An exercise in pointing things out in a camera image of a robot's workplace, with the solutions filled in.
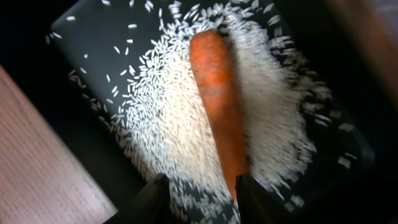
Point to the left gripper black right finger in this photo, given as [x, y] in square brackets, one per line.
[257, 205]

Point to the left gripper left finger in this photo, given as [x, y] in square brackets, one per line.
[149, 206]

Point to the white rice pile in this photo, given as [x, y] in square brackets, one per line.
[131, 59]

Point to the orange carrot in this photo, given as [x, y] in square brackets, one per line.
[213, 71]

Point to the black plastic tray bin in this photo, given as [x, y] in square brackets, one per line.
[322, 35]

